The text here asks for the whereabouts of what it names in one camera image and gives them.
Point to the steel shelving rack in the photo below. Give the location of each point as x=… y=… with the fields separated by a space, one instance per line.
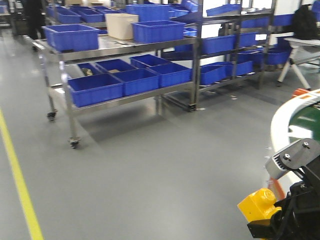
x=231 y=44

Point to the white outer conveyor rim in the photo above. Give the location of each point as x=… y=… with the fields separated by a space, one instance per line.
x=298 y=118

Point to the yellow two-stud toy brick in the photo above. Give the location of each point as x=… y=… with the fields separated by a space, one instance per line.
x=259 y=205

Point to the blue bin lower front middle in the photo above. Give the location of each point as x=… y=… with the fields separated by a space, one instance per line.
x=137 y=81

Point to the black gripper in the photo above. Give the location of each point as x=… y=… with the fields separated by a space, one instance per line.
x=299 y=218

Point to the person in dark jacket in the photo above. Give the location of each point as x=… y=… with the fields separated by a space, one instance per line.
x=33 y=10

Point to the blue bin lower front right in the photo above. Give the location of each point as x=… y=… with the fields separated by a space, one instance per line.
x=171 y=74

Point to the beige cardboard box on cart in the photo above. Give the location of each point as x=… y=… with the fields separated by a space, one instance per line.
x=119 y=25

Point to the blue bin top cart right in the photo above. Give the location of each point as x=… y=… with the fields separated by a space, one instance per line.
x=157 y=31

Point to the blue bin cart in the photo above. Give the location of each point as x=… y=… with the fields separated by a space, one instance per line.
x=157 y=31
x=72 y=37

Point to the steel wheeled cart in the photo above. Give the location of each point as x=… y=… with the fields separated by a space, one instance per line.
x=58 y=68

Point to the blue bin lower front left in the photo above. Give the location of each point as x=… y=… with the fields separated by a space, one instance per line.
x=90 y=90

